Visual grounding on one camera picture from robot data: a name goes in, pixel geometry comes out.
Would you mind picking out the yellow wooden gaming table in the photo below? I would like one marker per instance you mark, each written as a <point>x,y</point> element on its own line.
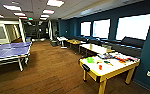
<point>107,68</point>

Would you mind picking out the small white table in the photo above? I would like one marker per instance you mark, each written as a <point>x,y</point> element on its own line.
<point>62,39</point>

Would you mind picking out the green bowl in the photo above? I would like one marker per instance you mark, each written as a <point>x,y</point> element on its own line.
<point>90,60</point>

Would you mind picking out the long wooden table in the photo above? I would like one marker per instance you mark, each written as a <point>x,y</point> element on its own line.
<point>96,48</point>

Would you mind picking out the dark trash bin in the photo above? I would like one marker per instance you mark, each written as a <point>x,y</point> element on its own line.
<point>54,43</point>

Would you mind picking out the orange cup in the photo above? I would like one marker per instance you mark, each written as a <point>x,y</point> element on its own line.
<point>100,67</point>

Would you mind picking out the rectangular ceiling light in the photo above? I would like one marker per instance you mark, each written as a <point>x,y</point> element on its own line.
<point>19,14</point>
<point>12,7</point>
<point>55,3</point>
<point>48,11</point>

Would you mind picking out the blue ping pong table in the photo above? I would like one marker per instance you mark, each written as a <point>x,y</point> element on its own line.
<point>9,50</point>

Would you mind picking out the white outlet on teal wall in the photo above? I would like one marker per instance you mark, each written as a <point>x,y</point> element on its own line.
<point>149,74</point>

